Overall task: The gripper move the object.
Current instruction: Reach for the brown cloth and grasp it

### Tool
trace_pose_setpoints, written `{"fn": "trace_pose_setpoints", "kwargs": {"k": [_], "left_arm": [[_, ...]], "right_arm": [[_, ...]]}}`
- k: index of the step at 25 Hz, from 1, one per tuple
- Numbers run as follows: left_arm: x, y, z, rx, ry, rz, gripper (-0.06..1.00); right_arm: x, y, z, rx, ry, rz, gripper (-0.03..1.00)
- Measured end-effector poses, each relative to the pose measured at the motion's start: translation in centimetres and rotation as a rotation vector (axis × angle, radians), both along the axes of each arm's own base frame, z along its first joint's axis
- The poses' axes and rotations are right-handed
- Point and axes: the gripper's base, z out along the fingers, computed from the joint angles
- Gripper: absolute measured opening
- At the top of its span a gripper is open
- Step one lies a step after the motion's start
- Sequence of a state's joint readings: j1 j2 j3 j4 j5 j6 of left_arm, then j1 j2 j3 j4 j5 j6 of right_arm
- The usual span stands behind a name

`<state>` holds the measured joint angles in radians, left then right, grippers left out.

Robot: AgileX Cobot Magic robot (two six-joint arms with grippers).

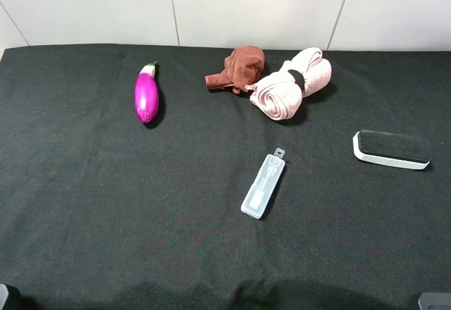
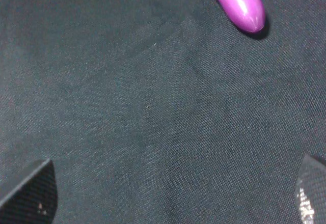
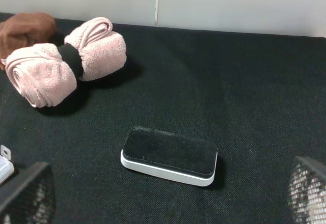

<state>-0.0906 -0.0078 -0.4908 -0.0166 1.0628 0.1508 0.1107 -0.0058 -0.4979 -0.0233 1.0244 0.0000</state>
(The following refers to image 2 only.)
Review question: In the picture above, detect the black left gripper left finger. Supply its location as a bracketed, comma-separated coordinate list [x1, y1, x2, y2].
[1, 159, 58, 223]

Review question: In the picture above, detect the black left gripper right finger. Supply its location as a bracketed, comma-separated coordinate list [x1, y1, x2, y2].
[295, 155, 325, 224]

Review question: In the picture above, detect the purple toy eggplant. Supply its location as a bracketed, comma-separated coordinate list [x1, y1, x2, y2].
[218, 0, 265, 33]

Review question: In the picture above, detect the black table cloth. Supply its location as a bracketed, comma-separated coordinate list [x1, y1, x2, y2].
[1, 0, 325, 223]

